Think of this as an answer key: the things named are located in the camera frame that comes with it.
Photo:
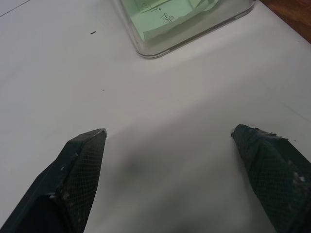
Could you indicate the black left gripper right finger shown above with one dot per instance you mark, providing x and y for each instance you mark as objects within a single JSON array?
[{"x": 272, "y": 170}]

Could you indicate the green handwritten paper note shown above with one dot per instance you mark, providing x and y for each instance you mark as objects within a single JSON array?
[{"x": 160, "y": 24}]

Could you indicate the clear plastic box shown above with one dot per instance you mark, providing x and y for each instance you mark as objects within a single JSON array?
[{"x": 179, "y": 36}]

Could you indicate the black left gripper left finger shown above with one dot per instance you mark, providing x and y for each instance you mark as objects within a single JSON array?
[{"x": 73, "y": 179}]

